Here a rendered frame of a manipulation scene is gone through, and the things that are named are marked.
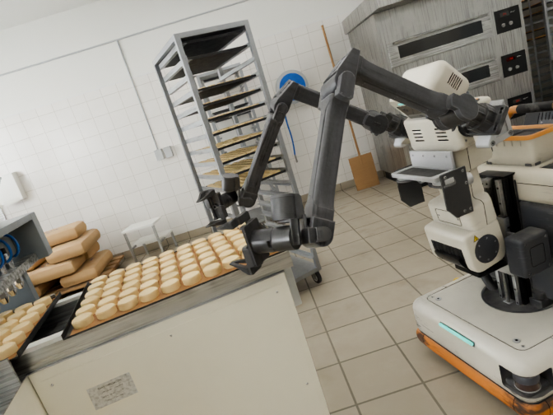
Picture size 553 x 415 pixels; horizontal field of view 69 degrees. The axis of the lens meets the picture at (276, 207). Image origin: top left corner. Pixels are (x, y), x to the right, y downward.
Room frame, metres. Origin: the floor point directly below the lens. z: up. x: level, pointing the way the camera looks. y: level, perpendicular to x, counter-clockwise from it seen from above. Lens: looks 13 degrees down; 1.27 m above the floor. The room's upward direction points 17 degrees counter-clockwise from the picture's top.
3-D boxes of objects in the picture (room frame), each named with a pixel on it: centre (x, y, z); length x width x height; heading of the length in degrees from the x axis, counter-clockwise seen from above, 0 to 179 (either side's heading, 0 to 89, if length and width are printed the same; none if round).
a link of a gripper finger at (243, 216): (0.93, 0.11, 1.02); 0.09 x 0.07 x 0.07; 58
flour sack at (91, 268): (4.49, 2.29, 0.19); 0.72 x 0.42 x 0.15; 5
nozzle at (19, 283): (1.21, 0.82, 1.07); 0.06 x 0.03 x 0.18; 102
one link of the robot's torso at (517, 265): (1.34, -0.69, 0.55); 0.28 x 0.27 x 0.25; 14
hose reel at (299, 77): (5.08, -0.61, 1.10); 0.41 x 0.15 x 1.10; 91
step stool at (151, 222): (4.76, 1.58, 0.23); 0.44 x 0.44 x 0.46; 83
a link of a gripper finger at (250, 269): (0.93, 0.11, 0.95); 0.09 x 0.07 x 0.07; 58
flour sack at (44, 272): (4.25, 2.58, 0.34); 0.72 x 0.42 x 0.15; 95
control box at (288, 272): (1.21, 0.05, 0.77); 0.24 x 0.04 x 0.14; 12
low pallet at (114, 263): (4.47, 2.59, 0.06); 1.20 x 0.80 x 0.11; 93
